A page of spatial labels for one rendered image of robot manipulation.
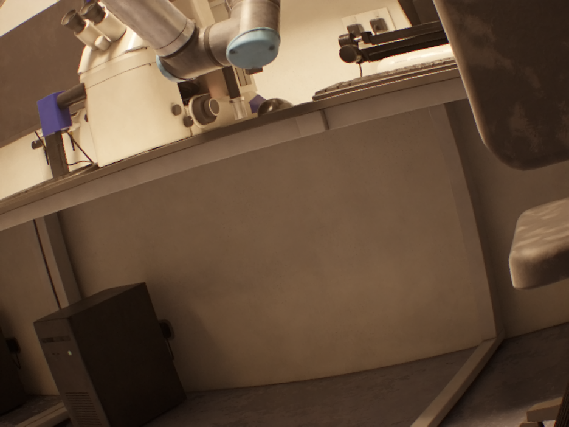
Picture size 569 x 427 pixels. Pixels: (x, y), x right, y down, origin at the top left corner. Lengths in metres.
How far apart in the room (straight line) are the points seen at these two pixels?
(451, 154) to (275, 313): 0.77
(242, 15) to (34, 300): 1.99
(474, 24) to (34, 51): 1.63
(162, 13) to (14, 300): 2.07
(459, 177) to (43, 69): 1.15
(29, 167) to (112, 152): 1.31
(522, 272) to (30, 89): 1.67
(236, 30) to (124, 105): 0.41
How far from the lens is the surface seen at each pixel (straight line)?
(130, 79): 2.01
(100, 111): 2.06
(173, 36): 1.72
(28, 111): 2.61
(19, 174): 3.38
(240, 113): 2.14
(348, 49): 1.81
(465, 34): 1.22
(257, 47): 1.68
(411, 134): 2.57
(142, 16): 1.67
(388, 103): 1.72
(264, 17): 1.71
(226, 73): 2.15
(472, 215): 2.44
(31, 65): 2.61
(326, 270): 2.75
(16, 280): 3.52
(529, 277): 1.30
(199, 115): 2.09
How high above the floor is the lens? 0.73
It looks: 5 degrees down
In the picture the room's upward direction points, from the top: 16 degrees counter-clockwise
